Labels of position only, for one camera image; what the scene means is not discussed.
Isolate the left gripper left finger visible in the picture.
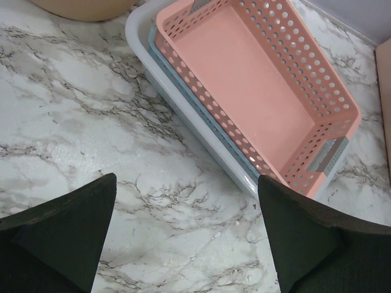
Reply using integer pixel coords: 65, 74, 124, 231
1, 173, 117, 292

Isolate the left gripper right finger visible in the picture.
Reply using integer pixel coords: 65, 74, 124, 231
258, 175, 390, 292

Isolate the pink perforated plastic basket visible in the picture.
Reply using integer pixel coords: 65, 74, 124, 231
155, 0, 363, 198

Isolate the light blue perforated basket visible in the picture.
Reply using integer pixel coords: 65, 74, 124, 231
148, 27, 260, 185

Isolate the white perforated plastic basket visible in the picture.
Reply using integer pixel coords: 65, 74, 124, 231
124, 5, 343, 199

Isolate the large orange lidded container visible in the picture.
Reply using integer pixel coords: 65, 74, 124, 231
375, 39, 391, 169

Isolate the orange plastic bucket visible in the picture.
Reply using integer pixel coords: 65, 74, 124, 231
31, 0, 137, 22

